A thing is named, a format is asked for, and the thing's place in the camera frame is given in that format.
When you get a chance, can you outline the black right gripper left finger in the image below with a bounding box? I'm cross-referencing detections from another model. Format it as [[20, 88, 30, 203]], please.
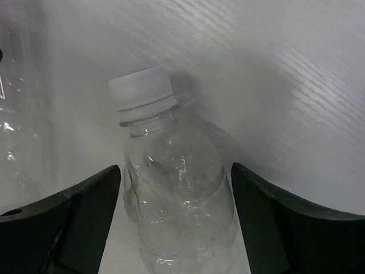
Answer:
[[1, 165, 121, 273]]

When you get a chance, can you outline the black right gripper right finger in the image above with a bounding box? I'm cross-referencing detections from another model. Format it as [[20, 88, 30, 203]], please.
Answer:
[[231, 163, 364, 273]]

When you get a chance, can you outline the clear plastic bottle long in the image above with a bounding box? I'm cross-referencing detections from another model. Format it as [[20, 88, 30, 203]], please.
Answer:
[[1, 16, 58, 212]]

